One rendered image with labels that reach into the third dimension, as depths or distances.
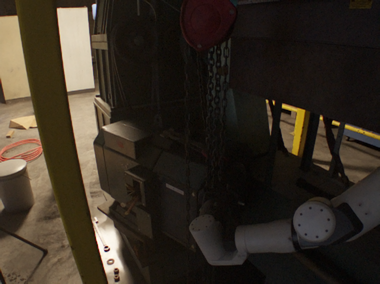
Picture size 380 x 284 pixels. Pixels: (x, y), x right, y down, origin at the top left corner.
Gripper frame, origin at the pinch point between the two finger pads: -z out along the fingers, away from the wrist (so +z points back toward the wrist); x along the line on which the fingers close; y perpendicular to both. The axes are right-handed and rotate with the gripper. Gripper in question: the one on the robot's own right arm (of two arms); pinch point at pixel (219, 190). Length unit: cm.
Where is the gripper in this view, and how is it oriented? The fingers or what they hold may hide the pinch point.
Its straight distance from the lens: 84.5
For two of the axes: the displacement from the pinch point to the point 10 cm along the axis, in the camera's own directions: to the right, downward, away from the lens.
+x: 9.8, 0.7, -1.7
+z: -1.8, 3.9, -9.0
